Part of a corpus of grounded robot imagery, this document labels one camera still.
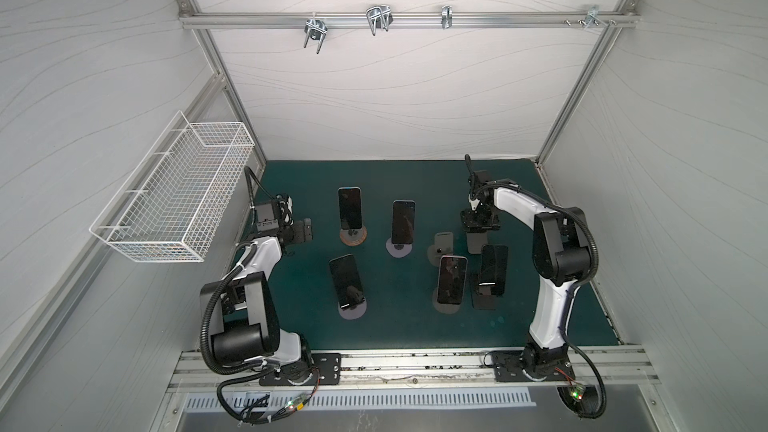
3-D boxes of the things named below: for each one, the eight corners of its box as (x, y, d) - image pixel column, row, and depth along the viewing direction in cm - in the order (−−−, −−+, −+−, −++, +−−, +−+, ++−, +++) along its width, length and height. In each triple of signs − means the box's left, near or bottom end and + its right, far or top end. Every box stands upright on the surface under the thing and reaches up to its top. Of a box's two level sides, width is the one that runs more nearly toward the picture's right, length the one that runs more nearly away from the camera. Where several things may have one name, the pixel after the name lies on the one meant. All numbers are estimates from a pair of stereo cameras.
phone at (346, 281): (343, 313, 84) (336, 292, 72) (336, 283, 90) (328, 259, 78) (366, 305, 86) (362, 283, 73) (357, 276, 91) (352, 252, 79)
